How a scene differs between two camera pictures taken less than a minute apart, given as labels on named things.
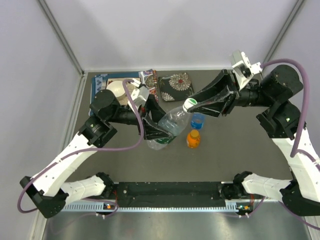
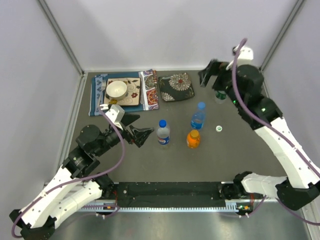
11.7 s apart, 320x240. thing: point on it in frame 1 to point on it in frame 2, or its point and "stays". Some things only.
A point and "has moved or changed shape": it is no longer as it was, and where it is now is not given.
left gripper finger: x=151 y=131 to x=139 y=136
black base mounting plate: x=170 y=194 stays
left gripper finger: x=156 y=110 to x=128 y=118
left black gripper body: x=142 y=110 to x=127 y=134
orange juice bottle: x=193 y=139 stays
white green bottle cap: x=189 y=103 to x=218 y=128
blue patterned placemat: x=148 y=78 stays
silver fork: x=103 y=84 stays
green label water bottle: x=176 y=122 has moved or changed shape
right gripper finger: x=216 y=108 to x=204 y=76
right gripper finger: x=220 y=85 to x=213 y=67
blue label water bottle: x=197 y=120 stays
